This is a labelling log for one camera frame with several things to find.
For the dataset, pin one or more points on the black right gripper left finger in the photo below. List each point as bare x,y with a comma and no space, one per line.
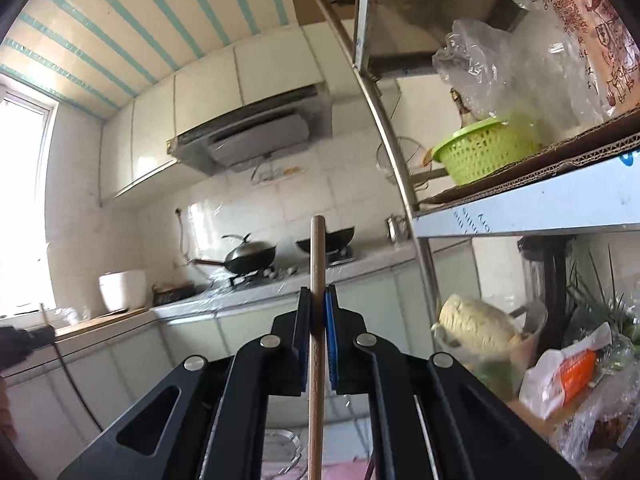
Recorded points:
238,389

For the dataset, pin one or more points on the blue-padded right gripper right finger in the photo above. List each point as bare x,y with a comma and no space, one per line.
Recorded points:
362,363

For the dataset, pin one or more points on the light wooden chopstick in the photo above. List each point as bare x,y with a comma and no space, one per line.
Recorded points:
317,346

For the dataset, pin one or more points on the black spoon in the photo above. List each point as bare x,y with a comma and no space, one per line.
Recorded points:
67,374

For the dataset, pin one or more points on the lower kitchen cabinets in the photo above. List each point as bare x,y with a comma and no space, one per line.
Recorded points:
115,365

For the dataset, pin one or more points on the left hand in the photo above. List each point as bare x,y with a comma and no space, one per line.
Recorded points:
6,420

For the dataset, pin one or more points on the pink drip tray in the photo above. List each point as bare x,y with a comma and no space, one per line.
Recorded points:
352,470

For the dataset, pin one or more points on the gas stove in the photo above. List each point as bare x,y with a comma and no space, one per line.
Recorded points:
277,273

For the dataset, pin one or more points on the black wok with lid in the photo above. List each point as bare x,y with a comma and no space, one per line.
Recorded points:
248,257

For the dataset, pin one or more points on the white rice cooker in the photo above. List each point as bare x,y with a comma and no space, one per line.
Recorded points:
123,290

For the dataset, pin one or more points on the napa cabbage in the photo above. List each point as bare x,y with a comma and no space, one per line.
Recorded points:
476,326

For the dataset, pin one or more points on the black frying pan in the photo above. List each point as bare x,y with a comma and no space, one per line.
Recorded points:
335,241

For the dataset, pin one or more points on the clear plastic container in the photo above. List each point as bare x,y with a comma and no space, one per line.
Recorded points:
530,318

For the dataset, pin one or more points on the green bell pepper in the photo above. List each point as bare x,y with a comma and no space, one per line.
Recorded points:
501,377

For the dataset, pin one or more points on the metal kettle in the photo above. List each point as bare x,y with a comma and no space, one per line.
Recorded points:
397,229

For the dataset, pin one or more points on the white orange tissue pack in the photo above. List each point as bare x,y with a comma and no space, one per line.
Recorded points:
560,375

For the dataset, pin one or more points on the black blender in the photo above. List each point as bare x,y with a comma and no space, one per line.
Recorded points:
545,273

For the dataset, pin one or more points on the range hood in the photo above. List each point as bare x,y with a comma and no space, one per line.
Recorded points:
281,125

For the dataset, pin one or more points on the green plastic basket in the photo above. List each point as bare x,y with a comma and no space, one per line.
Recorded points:
479,149

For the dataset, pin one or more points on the green onions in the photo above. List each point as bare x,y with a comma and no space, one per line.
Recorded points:
596,294

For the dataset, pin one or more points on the clear plastic bag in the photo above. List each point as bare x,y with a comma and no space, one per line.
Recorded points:
535,78

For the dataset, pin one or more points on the cardboard-lined metal shelf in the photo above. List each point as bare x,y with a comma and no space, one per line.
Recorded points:
432,419

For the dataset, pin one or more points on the printed snack bag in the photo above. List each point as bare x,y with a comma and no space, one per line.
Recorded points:
605,47

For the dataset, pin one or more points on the metal wire dish rack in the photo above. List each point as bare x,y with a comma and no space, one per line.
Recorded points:
346,432

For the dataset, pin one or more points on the upper wall cabinets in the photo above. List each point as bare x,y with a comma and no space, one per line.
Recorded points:
257,70

